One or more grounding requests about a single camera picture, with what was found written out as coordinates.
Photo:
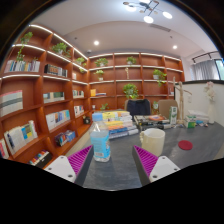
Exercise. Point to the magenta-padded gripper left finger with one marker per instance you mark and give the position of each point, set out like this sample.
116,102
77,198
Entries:
60,166

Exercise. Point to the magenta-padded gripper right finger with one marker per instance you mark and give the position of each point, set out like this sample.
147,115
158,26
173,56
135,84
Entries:
163,166

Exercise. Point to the clear blue-capped water bottle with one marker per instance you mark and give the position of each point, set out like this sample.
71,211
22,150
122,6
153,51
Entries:
100,143

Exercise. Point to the flat round red coaster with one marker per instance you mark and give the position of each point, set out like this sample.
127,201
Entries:
185,145

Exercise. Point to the small green box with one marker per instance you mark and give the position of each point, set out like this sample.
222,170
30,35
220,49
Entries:
190,124

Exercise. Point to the tall green-white carton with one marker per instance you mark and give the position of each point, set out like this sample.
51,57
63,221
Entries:
173,115

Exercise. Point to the colourful book stack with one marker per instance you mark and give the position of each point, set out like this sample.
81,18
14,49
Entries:
120,126

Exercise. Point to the brown chair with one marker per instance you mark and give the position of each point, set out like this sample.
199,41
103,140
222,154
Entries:
165,107

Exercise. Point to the white box stack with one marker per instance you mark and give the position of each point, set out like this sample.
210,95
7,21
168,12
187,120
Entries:
198,116

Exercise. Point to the orange wooden shelf unit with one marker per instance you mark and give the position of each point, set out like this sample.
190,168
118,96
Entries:
30,110

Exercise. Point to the chair with dark jacket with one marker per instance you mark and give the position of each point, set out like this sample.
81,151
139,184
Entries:
138,107

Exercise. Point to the wooden artist mannequin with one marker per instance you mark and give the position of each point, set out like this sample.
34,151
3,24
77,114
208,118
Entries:
181,103

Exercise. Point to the white vase with flowers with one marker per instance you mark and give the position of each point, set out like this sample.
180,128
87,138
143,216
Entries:
211,110

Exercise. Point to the grey curtain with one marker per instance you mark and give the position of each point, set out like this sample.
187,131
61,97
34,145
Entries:
204,70

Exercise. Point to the window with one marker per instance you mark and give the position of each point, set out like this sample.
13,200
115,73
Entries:
220,68

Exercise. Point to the recessed ceiling light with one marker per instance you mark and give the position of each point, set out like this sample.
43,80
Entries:
96,42
175,47

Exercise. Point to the branched round-bulb ceiling lamp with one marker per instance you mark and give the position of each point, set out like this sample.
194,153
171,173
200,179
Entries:
148,11

